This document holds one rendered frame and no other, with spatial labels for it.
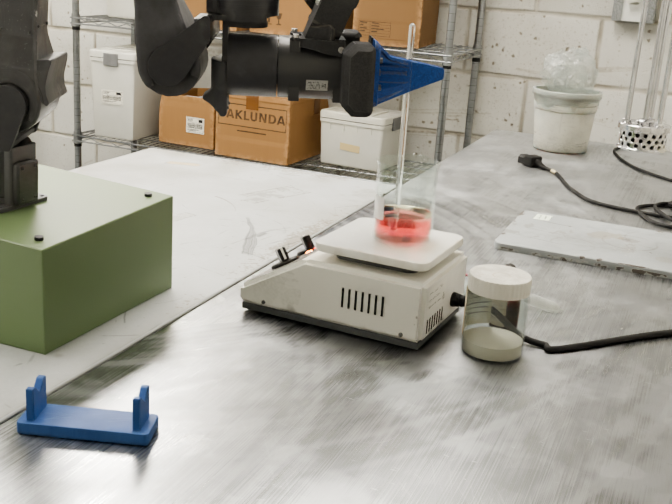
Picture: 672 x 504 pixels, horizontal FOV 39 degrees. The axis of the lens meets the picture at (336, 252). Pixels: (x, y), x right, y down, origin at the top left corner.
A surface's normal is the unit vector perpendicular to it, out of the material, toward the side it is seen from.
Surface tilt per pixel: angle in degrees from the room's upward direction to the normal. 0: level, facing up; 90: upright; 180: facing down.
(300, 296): 90
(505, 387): 0
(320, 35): 92
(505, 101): 90
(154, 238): 90
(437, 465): 0
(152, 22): 64
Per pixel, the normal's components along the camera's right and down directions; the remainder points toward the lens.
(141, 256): 0.92, 0.17
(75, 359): 0.07, -0.95
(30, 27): 0.00, 0.34
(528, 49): -0.38, 0.25
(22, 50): 0.07, -0.17
